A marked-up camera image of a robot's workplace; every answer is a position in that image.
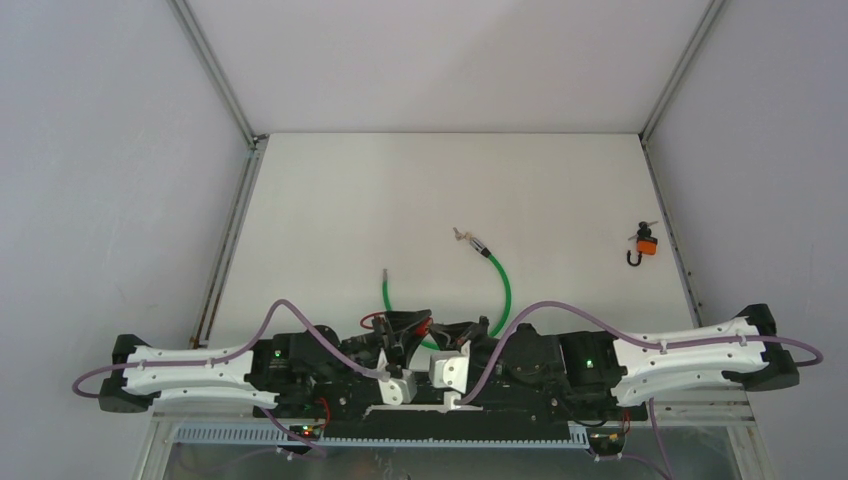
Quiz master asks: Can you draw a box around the red cable lock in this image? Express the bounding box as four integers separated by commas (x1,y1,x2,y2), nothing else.
359,310,433,337

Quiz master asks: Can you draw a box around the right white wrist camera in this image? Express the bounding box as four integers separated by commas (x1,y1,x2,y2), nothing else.
428,343,471,410

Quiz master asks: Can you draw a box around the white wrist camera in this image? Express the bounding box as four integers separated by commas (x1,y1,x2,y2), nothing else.
377,350,417,407
428,343,471,410

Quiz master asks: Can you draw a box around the orange padlock with keys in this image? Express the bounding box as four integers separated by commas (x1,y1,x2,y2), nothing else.
626,221,658,267

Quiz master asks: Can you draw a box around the green cable lock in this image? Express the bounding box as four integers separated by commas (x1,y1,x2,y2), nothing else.
381,235,513,338

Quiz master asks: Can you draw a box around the right aluminium corner post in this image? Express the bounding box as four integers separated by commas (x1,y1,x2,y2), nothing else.
639,0,729,146

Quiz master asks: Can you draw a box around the left aluminium corner post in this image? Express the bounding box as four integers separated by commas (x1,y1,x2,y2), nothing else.
167,0,257,149

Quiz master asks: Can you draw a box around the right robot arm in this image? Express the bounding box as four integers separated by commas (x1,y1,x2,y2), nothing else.
451,300,823,418

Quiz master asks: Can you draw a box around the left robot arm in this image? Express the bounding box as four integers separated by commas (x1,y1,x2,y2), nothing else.
97,310,432,417

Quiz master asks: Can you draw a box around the grey cable duct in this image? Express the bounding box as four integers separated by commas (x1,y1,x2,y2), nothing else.
173,425,591,450

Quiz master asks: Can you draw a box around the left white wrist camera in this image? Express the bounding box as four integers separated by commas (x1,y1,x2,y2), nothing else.
377,350,417,407

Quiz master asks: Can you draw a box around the aluminium front frame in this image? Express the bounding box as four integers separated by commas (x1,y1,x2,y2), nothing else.
134,387,773,479

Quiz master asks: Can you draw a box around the silver key bunch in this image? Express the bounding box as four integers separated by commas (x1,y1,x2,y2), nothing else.
453,227,475,243

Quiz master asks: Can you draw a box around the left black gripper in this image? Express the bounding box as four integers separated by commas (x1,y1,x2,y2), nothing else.
313,310,431,384

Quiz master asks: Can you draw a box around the aluminium corner post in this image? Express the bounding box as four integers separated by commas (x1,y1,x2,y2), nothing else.
167,0,257,149
639,0,729,146

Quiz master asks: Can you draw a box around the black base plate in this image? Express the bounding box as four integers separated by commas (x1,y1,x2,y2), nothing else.
268,373,648,442

